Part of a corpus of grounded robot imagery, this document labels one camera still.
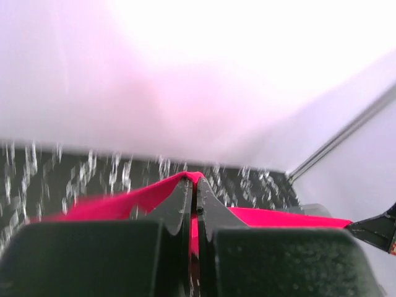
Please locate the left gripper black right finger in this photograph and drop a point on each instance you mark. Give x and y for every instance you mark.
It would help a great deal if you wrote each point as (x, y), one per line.
(238, 260)

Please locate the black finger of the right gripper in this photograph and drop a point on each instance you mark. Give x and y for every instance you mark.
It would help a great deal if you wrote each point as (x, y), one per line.
(378, 231)

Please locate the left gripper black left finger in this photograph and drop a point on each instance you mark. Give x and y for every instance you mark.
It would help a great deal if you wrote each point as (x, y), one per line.
(148, 256)

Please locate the pink red t shirt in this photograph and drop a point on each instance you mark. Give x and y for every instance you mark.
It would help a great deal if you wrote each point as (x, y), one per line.
(120, 206)

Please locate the clear plastic bin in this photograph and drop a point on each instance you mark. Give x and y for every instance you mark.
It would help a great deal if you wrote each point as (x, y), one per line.
(317, 210)

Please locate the black marble pattern mat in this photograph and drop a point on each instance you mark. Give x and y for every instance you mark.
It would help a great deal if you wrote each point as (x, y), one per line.
(36, 182)

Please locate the right aluminium frame post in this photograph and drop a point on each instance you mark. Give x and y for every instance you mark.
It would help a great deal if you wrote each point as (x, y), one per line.
(367, 114)

